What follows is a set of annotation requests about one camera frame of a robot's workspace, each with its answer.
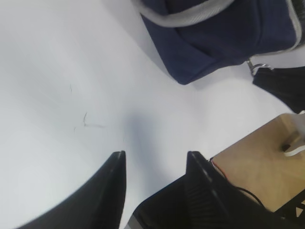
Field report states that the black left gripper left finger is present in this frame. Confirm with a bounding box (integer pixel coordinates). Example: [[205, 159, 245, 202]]
[[22, 151, 126, 229]]

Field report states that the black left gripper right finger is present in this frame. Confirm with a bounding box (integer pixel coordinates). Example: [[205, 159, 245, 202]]
[[130, 151, 298, 229]]

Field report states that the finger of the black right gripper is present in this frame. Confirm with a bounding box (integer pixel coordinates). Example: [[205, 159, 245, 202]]
[[253, 67, 305, 114]]

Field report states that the navy blue lunch bag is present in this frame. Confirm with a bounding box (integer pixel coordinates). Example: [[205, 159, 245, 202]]
[[133, 0, 305, 85]]

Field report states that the white table leg bracket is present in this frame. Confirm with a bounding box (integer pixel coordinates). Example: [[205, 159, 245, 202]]
[[282, 111, 305, 157]]

